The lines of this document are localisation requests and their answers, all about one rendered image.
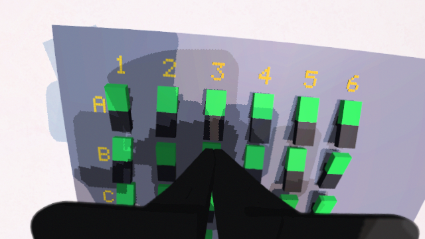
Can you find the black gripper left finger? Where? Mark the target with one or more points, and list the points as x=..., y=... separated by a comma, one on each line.
x=179, y=212

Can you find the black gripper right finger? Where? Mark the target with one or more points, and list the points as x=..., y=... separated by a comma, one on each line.
x=245, y=209

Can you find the grey switch panel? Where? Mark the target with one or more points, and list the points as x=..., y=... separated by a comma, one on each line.
x=327, y=130

